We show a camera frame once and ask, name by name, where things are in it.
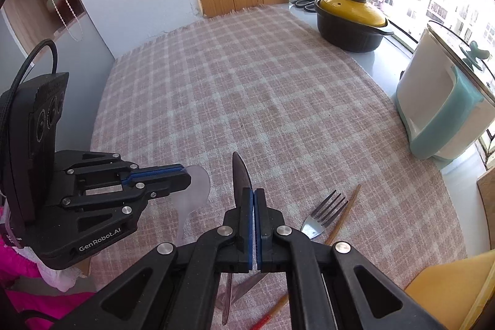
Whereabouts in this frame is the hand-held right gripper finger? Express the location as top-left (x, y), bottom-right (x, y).
top-left (64, 188), bottom-right (256, 330)
top-left (254, 188), bottom-right (445, 330)

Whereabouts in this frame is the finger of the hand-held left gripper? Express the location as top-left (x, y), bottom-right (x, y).
top-left (58, 173), bottom-right (192, 234)
top-left (54, 149), bottom-right (186, 187)

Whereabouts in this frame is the clear plastic spoon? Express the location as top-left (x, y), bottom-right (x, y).
top-left (172, 165), bottom-right (211, 243)

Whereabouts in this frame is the metal spoon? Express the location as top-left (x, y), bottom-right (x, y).
top-left (222, 151), bottom-right (254, 326)

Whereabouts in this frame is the yellow utensil holder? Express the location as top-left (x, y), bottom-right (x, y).
top-left (404, 248), bottom-right (495, 330)

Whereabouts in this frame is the person's left forearm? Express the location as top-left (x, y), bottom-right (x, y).
top-left (0, 204), bottom-right (97, 327)

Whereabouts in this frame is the metal fork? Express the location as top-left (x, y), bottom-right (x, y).
top-left (301, 190), bottom-right (349, 240)

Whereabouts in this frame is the brown wooden chopstick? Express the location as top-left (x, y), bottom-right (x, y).
top-left (249, 183), bottom-right (362, 330)

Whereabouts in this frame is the pink plaid tablecloth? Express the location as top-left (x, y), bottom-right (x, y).
top-left (89, 4), bottom-right (468, 330)

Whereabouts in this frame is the black cooking pot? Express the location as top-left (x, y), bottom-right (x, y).
top-left (314, 0), bottom-right (395, 53)

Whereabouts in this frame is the white teal rice cooker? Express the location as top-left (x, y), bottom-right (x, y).
top-left (395, 26), bottom-right (495, 161)

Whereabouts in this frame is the yellow pot lid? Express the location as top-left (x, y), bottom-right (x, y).
top-left (319, 0), bottom-right (388, 28)

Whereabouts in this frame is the brown wooden board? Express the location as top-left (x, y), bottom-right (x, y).
top-left (477, 168), bottom-right (495, 249)

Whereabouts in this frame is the glass cooker lid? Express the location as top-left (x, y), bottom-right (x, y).
top-left (427, 20), bottom-right (495, 102)

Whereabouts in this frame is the black cable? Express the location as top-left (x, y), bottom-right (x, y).
top-left (8, 39), bottom-right (58, 95)

